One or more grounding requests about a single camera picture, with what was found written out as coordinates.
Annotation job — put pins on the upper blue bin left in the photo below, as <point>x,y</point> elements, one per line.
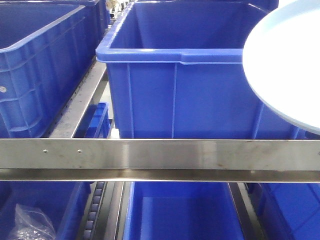
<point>46,48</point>

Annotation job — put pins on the blue plastic bin right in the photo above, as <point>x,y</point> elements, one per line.
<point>287,211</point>

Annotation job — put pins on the upper steel shelf rail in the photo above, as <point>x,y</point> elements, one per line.
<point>185,160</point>

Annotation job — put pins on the blue plastic bin left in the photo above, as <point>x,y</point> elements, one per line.
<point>62,202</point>

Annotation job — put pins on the upper blue bin centre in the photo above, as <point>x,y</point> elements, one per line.
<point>175,71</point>

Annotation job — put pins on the small blue crate behind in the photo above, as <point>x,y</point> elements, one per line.
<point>95,123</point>

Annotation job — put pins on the steel divider rail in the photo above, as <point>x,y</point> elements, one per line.
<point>88,92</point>

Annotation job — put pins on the blue plastic bin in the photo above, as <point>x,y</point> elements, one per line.
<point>62,202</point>
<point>181,211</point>
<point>287,211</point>

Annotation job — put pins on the light blue plate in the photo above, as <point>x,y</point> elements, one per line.
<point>281,61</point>

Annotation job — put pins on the blue plastic bin centre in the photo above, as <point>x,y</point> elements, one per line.
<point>181,211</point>

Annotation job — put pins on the roller track conveyor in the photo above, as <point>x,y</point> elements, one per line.
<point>91,220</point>

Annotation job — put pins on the clear plastic bag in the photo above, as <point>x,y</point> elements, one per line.
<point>31,223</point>

